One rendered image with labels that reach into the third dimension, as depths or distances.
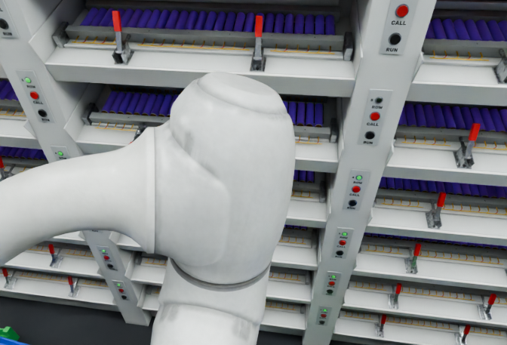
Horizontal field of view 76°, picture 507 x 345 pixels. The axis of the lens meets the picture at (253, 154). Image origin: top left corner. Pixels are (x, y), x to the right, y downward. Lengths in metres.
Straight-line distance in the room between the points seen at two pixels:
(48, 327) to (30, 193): 1.41
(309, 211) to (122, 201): 0.65
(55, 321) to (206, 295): 1.38
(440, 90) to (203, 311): 0.54
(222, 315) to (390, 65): 0.48
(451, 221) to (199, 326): 0.74
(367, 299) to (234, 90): 1.02
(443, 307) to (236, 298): 1.00
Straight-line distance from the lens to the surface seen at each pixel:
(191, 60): 0.67
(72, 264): 1.35
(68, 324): 1.63
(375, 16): 0.59
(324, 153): 0.72
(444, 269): 1.09
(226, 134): 0.21
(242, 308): 0.32
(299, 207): 0.85
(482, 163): 0.83
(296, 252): 0.99
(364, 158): 0.72
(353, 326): 1.34
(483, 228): 0.97
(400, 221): 0.89
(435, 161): 0.78
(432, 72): 0.68
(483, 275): 1.13
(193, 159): 0.23
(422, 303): 1.23
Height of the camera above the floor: 1.31
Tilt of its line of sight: 37 degrees down
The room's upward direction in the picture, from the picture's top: straight up
